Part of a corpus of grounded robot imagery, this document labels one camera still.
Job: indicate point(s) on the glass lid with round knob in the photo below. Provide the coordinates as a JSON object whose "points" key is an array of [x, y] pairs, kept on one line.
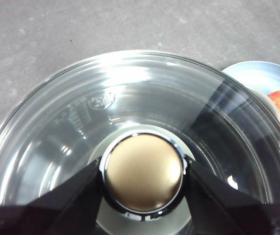
{"points": [[56, 122]]}

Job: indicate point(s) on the blue round plate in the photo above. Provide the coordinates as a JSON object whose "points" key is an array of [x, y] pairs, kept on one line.
{"points": [[264, 73]]}

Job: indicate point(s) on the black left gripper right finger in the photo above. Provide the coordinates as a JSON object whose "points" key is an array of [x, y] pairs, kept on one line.
{"points": [[228, 213]]}

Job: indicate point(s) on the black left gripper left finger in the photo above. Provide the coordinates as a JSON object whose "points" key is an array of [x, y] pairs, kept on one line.
{"points": [[56, 215]]}

